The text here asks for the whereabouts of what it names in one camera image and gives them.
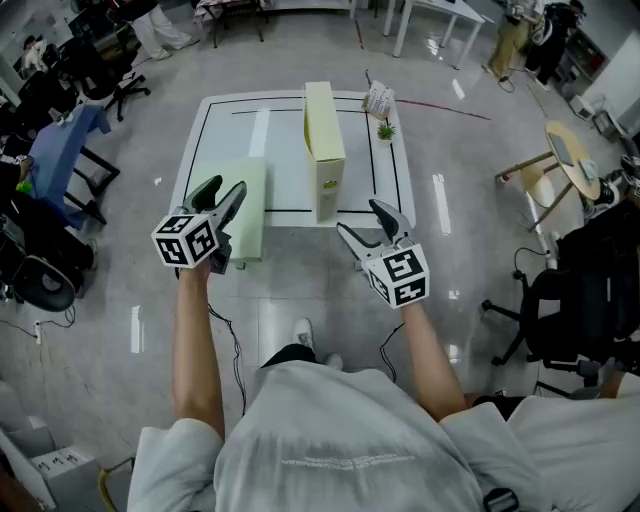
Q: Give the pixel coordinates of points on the blue table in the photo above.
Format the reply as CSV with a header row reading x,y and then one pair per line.
x,y
60,145

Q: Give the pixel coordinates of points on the person's right forearm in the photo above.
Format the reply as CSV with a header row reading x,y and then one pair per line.
x,y
432,365

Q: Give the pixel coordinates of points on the green cup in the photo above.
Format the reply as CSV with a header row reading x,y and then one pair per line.
x,y
22,186

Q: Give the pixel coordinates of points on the person's left forearm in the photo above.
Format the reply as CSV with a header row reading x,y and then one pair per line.
x,y
197,360

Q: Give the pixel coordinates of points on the white cardboard box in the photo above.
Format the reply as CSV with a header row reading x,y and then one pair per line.
x,y
60,470

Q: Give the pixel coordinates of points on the round wooden table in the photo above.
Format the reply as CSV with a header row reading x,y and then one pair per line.
x,y
570,155

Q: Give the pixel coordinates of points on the black round stool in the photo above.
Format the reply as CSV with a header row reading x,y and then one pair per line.
x,y
47,285

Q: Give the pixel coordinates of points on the small potted plant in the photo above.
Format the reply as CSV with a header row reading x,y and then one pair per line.
x,y
386,132

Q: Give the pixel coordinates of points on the white power strip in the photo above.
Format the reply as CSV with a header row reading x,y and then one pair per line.
x,y
37,331

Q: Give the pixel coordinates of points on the black office chair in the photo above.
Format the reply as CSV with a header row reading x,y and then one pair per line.
x,y
550,310

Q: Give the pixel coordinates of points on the person's grey shirt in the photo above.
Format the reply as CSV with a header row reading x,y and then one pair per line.
x,y
340,450

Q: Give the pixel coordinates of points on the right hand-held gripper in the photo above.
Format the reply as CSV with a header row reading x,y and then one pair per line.
x,y
400,275

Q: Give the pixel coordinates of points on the person's left shoe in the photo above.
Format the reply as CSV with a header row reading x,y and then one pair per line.
x,y
302,332

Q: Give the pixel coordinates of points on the dark tablet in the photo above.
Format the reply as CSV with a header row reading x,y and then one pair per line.
x,y
562,148

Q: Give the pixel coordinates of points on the person's black shorts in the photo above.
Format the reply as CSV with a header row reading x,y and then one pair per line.
x,y
290,356

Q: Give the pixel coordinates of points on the person's shoe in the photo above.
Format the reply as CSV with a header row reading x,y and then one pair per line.
x,y
302,332
334,360

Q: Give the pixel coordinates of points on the person's right shoe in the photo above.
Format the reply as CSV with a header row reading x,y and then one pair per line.
x,y
334,360

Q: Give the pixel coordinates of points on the small white card holder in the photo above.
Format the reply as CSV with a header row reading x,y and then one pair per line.
x,y
379,99

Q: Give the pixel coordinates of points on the white power adapter block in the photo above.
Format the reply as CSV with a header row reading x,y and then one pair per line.
x,y
582,106

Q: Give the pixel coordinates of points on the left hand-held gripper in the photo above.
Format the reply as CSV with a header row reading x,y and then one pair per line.
x,y
185,240

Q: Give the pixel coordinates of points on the table with patterned cloth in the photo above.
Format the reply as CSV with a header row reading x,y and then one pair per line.
x,y
227,10

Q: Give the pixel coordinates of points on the pale yellow box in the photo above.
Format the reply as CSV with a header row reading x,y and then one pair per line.
x,y
325,145

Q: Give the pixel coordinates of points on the black swivel chair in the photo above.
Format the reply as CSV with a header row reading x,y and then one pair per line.
x,y
110,75

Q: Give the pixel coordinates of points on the white rectangular table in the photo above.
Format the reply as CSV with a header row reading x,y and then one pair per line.
x,y
445,10

